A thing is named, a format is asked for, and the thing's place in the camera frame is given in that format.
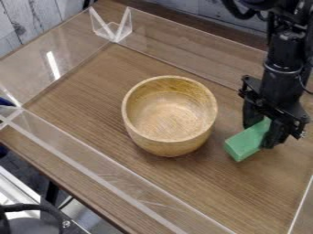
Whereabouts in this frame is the clear acrylic corner bracket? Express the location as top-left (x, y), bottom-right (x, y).
top-left (88, 7), bottom-right (132, 43)

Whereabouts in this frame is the green rectangular block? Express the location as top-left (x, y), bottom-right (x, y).
top-left (223, 118), bottom-right (271, 162)

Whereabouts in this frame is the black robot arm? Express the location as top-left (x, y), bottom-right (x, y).
top-left (220, 0), bottom-right (313, 149)

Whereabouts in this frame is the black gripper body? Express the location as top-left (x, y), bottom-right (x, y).
top-left (237, 62), bottom-right (310, 139)

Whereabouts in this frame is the black table leg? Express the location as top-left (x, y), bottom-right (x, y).
top-left (45, 182), bottom-right (60, 206)

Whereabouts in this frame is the clear acrylic enclosure wall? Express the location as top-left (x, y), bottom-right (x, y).
top-left (0, 7), bottom-right (313, 234)

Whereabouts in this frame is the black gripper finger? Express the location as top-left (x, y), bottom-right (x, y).
top-left (241, 101), bottom-right (263, 129)
top-left (262, 119), bottom-right (291, 149)

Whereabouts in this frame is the black cable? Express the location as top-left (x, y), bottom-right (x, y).
top-left (0, 203), bottom-right (68, 234)

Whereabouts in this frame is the brown wooden bowl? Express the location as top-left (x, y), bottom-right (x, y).
top-left (120, 75), bottom-right (217, 157)

